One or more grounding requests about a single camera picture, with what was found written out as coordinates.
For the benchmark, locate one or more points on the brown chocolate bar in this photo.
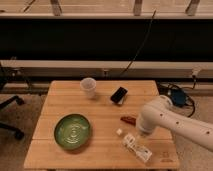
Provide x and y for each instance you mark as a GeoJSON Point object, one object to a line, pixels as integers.
{"type": "Point", "coordinates": [129, 120]}

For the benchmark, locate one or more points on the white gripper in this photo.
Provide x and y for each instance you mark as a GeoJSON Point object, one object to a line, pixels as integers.
{"type": "Point", "coordinates": [142, 134]}

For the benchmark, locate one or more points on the green ceramic bowl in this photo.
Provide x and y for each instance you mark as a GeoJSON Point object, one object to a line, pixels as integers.
{"type": "Point", "coordinates": [72, 131]}

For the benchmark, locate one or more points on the black smartphone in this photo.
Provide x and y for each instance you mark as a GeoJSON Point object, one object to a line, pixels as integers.
{"type": "Point", "coordinates": [118, 95]}

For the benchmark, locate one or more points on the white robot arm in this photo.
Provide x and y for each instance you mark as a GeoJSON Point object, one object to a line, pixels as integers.
{"type": "Point", "coordinates": [157, 112]}

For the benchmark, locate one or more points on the white plastic cup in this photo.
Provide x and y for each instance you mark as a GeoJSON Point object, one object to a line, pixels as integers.
{"type": "Point", "coordinates": [88, 86]}

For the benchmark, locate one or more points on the clear bottle with white label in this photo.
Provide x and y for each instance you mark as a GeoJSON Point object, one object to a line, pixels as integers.
{"type": "Point", "coordinates": [130, 142]}

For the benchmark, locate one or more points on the blue power box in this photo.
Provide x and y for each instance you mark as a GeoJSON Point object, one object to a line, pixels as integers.
{"type": "Point", "coordinates": [178, 97]}

